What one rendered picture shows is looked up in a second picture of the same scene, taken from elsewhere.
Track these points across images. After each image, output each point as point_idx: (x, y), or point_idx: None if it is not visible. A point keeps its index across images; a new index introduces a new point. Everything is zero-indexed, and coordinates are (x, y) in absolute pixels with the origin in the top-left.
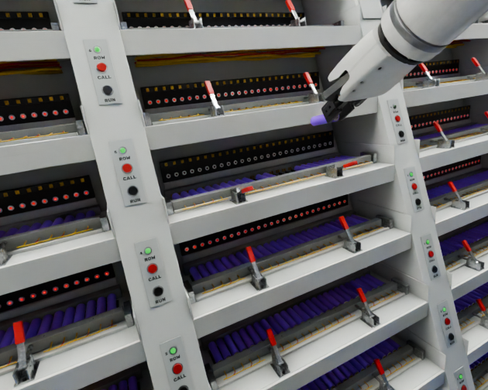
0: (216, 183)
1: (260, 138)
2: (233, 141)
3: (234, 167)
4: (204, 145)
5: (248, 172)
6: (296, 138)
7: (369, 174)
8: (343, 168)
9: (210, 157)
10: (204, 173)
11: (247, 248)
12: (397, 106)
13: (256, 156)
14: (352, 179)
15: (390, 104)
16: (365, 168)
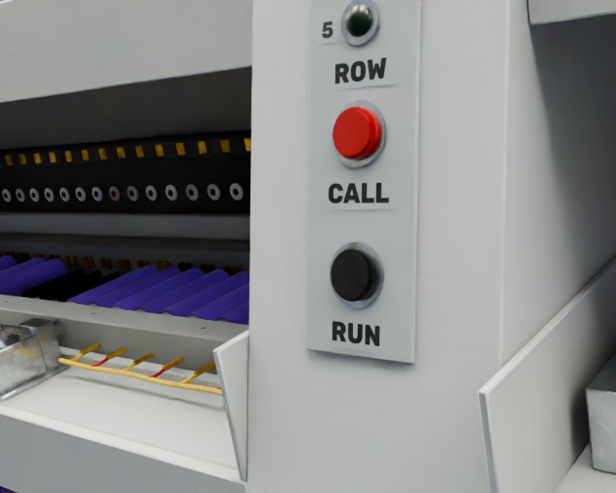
0: None
1: (167, 113)
2: (95, 115)
3: (50, 210)
4: (33, 121)
5: (64, 238)
6: (221, 137)
7: (93, 458)
8: (132, 359)
9: None
10: None
11: None
12: (396, 19)
13: (97, 188)
14: (19, 438)
15: (330, 6)
16: (162, 411)
